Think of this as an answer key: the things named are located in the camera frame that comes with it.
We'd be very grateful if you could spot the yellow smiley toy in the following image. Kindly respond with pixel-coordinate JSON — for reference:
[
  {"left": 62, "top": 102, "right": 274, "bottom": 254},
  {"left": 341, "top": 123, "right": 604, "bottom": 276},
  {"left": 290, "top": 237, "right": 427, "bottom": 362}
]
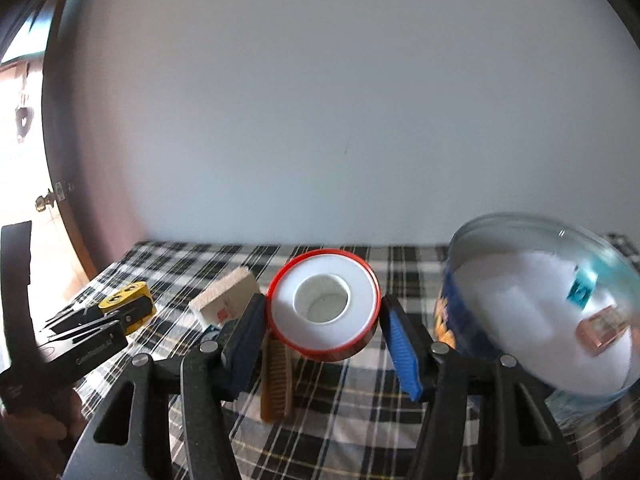
[{"left": 98, "top": 282, "right": 152, "bottom": 335}]

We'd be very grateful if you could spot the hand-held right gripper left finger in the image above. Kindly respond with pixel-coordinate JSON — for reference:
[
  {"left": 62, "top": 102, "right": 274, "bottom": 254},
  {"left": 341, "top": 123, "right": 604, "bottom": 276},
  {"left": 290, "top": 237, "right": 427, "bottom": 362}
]
[{"left": 62, "top": 292, "right": 268, "bottom": 480}]

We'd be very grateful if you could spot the copper coloured small block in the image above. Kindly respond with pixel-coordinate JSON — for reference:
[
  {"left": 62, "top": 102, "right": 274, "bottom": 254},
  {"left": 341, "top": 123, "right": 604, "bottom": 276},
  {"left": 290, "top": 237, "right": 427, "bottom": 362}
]
[{"left": 580, "top": 307, "right": 628, "bottom": 358}]

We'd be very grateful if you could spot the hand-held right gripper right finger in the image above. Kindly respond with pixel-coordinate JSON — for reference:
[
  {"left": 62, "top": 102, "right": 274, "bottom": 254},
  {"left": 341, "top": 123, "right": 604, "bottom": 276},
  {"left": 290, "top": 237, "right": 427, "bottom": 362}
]
[{"left": 381, "top": 294, "right": 583, "bottom": 480}]

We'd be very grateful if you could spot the teal toy brick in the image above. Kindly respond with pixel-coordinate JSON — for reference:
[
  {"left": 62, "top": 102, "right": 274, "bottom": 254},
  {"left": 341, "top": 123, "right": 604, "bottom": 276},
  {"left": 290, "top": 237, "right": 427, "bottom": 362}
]
[{"left": 567, "top": 266, "right": 599, "bottom": 306}]

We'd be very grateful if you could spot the white paper liner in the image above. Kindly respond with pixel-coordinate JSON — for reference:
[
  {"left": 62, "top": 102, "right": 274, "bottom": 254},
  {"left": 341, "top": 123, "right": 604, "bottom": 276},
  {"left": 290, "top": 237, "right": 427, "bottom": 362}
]
[{"left": 457, "top": 250, "right": 632, "bottom": 392}]

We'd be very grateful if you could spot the brown wooden door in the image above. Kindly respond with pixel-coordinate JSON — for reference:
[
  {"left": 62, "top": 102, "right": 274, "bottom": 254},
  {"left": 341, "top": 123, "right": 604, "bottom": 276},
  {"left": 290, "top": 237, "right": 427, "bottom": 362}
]
[{"left": 30, "top": 0, "right": 108, "bottom": 286}]

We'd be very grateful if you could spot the black and white plaid blanket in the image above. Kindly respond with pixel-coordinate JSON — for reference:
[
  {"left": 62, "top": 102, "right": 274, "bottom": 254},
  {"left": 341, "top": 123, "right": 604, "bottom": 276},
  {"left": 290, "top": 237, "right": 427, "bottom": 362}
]
[{"left": 70, "top": 240, "right": 640, "bottom": 480}]

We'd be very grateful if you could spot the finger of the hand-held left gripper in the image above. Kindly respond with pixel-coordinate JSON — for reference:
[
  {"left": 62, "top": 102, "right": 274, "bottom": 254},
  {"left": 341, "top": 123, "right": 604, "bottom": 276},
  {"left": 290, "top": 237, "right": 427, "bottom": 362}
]
[
  {"left": 50, "top": 296, "right": 154, "bottom": 346},
  {"left": 44, "top": 306, "right": 108, "bottom": 333}
]

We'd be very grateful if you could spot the red tape roll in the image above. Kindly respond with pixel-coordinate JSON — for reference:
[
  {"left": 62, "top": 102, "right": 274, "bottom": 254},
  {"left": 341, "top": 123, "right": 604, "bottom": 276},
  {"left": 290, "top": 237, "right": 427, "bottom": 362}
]
[{"left": 266, "top": 249, "right": 382, "bottom": 365}]

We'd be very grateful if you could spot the white box with glitter top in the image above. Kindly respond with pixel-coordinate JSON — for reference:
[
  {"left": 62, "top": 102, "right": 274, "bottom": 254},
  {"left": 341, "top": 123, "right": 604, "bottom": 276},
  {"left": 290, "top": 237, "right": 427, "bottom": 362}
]
[{"left": 189, "top": 266, "right": 261, "bottom": 328}]

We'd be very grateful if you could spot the brown comb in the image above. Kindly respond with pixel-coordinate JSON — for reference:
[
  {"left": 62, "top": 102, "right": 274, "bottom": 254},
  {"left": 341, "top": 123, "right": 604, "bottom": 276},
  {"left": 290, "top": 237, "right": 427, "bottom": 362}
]
[{"left": 260, "top": 335, "right": 295, "bottom": 422}]

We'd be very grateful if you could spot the round blue tin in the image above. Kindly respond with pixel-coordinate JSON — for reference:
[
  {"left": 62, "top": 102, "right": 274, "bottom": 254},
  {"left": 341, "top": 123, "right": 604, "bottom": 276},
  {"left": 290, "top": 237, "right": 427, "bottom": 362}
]
[{"left": 435, "top": 212, "right": 640, "bottom": 403}]

